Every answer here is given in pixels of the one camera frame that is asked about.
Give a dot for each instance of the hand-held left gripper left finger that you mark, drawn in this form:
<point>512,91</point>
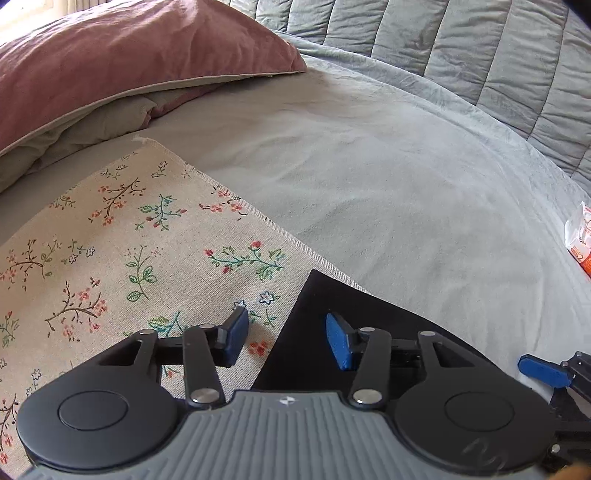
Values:
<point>236,337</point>

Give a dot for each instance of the floral printed cloth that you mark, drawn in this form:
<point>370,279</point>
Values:
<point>92,240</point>

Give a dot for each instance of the orange and white packet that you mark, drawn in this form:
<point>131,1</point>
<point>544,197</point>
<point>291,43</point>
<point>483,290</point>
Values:
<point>582,240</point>

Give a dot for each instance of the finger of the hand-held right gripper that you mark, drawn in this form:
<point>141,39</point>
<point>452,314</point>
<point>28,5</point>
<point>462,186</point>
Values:
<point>542,369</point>

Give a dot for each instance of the black pants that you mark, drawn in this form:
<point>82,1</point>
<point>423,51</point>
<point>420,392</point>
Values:
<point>314,300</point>

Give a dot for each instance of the grey quilted blanket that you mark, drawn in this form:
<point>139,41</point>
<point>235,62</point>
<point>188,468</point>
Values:
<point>461,46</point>

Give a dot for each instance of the window curtain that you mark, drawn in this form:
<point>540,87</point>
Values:
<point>81,4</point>

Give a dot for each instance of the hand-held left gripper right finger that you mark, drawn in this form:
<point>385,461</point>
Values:
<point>339,344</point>

